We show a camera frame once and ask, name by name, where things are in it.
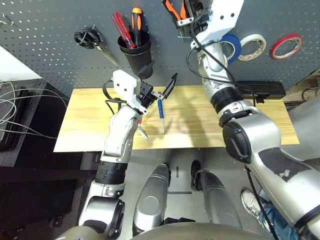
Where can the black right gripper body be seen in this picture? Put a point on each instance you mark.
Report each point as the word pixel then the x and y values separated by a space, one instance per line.
pixel 200 22

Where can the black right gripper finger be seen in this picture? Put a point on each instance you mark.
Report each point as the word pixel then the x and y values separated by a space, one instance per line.
pixel 189 10

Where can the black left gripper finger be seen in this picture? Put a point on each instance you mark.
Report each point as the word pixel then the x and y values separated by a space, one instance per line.
pixel 171 85
pixel 146 71

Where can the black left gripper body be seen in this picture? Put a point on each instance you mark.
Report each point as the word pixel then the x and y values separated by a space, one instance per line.
pixel 145 95

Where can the small blue screwdriver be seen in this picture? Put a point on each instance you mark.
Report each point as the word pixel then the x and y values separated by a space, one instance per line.
pixel 160 107

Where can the blue tape roll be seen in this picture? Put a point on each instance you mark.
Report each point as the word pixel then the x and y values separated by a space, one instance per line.
pixel 235 42

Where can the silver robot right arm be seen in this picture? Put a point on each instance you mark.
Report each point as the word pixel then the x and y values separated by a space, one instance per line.
pixel 262 140

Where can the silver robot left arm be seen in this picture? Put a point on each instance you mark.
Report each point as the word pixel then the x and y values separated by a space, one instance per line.
pixel 120 140

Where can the dark grey metal pegboard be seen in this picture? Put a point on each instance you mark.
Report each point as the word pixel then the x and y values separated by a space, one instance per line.
pixel 50 15

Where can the small metal pegboard hook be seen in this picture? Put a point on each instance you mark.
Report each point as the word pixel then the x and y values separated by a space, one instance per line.
pixel 6 21

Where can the black cup holder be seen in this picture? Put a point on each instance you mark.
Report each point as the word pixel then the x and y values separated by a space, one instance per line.
pixel 137 60

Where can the orange black screwdriver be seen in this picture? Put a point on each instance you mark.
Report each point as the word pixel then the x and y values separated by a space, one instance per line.
pixel 137 17

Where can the white tape roll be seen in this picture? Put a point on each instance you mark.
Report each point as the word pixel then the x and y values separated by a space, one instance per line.
pixel 251 36

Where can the red tape roll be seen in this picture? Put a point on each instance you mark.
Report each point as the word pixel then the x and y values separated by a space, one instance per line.
pixel 273 51

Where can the short black tape strip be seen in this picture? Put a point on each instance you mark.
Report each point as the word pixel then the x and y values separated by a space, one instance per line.
pixel 177 172

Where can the black plastic case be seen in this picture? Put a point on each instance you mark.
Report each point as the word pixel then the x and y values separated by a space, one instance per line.
pixel 270 88

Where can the long black tape strip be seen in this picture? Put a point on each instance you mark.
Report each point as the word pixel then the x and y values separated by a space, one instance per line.
pixel 180 192

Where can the silver robot left leg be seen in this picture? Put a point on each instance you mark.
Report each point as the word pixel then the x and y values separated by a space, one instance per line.
pixel 150 202

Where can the silver robot leg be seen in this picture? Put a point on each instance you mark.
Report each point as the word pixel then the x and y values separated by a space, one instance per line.
pixel 217 200
pixel 150 202

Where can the silver robot right leg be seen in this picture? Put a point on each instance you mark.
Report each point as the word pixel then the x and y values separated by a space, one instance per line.
pixel 217 200

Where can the large grey machine housing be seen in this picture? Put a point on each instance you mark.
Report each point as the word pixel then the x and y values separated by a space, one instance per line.
pixel 305 130

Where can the white grey sneaker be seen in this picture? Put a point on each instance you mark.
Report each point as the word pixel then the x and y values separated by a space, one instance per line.
pixel 251 203

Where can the black rolling cabinet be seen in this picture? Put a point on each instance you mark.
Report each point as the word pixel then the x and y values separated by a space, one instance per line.
pixel 25 175

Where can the grey robot torso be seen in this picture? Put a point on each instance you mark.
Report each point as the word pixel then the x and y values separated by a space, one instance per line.
pixel 200 232

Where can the blue jeans leg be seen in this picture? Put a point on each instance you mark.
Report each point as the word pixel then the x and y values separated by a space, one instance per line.
pixel 277 225

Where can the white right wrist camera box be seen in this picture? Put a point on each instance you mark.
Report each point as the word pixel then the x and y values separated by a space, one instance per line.
pixel 225 17

